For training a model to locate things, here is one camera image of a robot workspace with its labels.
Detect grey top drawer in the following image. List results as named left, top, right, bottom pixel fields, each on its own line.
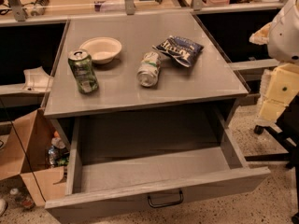
left=46, top=105, right=270, bottom=224

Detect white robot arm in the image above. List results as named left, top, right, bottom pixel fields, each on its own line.
left=249, top=0, right=299, bottom=127

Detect grey drawer cabinet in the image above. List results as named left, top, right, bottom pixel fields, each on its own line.
left=40, top=10, right=250, bottom=147

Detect black office chair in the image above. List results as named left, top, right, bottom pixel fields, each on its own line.
left=246, top=96, right=299, bottom=224

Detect blue chip bag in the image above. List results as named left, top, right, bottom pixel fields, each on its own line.
left=153, top=35, right=204, bottom=67

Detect white green lying can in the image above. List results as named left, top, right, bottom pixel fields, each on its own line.
left=136, top=51, right=161, bottom=87

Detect white paper bowl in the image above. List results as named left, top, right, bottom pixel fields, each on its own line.
left=80, top=37, right=122, bottom=64

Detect green upright soda can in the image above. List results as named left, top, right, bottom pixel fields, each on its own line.
left=68, top=49, right=98, bottom=94

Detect bottles inside cardboard box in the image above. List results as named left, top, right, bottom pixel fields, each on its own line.
left=47, top=132, right=69, bottom=168

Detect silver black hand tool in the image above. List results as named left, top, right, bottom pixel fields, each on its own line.
left=31, top=0, right=50, bottom=16

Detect brown cardboard box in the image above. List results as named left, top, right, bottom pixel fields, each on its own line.
left=0, top=109, right=66, bottom=206

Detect plastic bottle on floor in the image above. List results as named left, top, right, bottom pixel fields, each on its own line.
left=10, top=188, right=35, bottom=210

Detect black top drawer handle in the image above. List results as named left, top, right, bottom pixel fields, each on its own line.
left=147, top=189, right=184, bottom=209

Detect black floor cable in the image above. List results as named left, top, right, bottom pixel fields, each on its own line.
left=0, top=98, right=47, bottom=203

